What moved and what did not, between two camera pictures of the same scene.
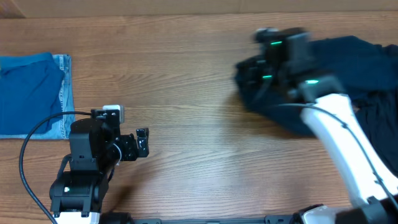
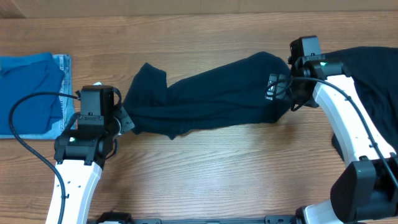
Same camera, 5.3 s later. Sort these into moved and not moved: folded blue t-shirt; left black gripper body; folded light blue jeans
Moved: left black gripper body
Not moved: folded blue t-shirt; folded light blue jeans
